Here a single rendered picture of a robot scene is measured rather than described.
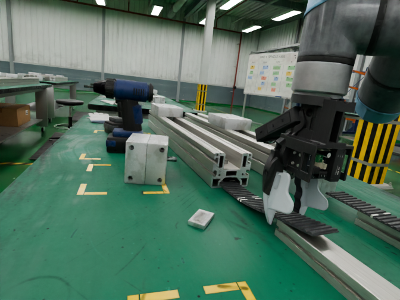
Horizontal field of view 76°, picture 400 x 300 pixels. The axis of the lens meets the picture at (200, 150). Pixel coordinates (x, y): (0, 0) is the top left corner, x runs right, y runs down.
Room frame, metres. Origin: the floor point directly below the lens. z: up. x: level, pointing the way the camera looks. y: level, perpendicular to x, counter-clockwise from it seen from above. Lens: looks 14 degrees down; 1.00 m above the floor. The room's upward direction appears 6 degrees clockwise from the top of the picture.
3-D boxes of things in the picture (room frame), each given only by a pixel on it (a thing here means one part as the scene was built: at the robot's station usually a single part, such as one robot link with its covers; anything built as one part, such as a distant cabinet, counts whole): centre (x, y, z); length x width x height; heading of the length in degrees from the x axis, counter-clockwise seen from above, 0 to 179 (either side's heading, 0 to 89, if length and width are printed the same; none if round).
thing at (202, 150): (0.95, 0.08, 0.82); 0.80 x 0.10 x 0.09; 23
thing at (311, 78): (0.39, -0.16, 1.03); 0.08 x 0.08 x 0.05
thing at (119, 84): (0.79, 0.26, 0.89); 0.20 x 0.08 x 0.22; 105
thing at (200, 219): (0.41, -0.02, 0.78); 0.05 x 0.03 x 0.01; 159
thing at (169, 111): (1.18, 0.17, 0.87); 0.16 x 0.11 x 0.07; 23
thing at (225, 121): (1.02, -0.10, 0.87); 0.16 x 0.11 x 0.07; 23
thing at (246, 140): (1.02, -0.10, 0.82); 0.80 x 0.10 x 0.09; 23
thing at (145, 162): (0.59, 0.11, 0.83); 0.11 x 0.10 x 0.10; 98
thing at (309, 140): (0.38, -0.16, 0.95); 0.09 x 0.08 x 0.12; 23
